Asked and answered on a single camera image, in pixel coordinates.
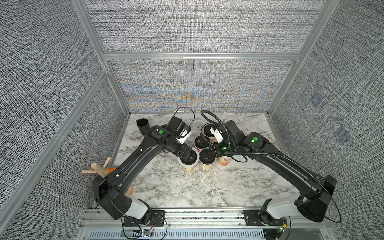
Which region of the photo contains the black lid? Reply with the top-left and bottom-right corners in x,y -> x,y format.
203,124 -> 217,138
181,150 -> 198,166
194,136 -> 209,150
200,148 -> 216,165

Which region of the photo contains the paper cup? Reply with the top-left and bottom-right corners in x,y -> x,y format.
200,163 -> 213,173
218,156 -> 231,166
183,165 -> 195,173

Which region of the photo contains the black lid front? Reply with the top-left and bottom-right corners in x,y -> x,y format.
203,124 -> 217,138
194,136 -> 209,150

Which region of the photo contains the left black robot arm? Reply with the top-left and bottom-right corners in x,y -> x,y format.
92,116 -> 197,222

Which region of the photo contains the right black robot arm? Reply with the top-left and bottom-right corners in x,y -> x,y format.
210,121 -> 337,225

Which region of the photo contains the black cylindrical cup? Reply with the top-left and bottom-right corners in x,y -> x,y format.
136,118 -> 150,135

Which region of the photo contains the wooden peg rack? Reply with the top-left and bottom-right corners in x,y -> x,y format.
82,157 -> 116,178

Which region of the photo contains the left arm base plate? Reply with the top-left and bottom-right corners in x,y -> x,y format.
123,210 -> 166,227

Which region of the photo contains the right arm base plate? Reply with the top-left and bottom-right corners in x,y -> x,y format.
241,210 -> 287,228

